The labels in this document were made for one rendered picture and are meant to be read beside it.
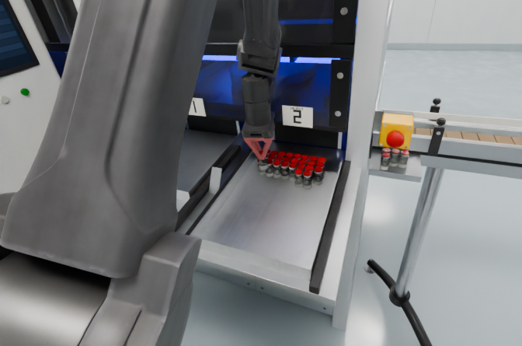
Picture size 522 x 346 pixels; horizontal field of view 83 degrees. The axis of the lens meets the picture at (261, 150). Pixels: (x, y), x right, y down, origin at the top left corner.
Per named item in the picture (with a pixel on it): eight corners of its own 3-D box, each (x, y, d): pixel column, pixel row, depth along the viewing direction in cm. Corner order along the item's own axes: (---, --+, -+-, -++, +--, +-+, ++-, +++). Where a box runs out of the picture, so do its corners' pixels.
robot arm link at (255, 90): (238, 76, 60) (265, 75, 59) (245, 66, 66) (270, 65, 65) (241, 107, 64) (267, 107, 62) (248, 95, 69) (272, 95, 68)
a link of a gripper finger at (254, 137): (276, 148, 76) (275, 115, 71) (274, 164, 70) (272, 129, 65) (250, 148, 77) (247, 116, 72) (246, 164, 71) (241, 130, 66)
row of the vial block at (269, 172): (260, 170, 85) (259, 157, 82) (322, 181, 78) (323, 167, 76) (257, 175, 83) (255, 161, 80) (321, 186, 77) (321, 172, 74)
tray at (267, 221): (254, 159, 90) (252, 149, 88) (341, 173, 81) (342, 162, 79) (193, 246, 64) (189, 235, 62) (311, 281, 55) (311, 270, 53)
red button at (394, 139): (385, 140, 75) (388, 126, 73) (402, 142, 74) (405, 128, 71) (384, 148, 72) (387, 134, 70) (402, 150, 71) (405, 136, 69)
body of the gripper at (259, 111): (275, 117, 73) (273, 89, 69) (271, 138, 64) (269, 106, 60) (248, 118, 73) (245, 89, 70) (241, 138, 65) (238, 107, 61)
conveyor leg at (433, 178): (387, 288, 136) (422, 147, 94) (408, 294, 132) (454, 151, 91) (386, 306, 129) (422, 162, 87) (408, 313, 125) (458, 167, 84)
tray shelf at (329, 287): (173, 132, 114) (172, 127, 113) (363, 158, 89) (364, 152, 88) (64, 220, 77) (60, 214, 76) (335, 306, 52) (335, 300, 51)
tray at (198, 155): (182, 128, 111) (181, 120, 109) (245, 137, 102) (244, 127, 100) (115, 184, 85) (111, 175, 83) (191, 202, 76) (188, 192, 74)
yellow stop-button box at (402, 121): (379, 133, 81) (383, 109, 78) (408, 136, 79) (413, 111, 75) (377, 147, 76) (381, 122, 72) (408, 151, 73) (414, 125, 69)
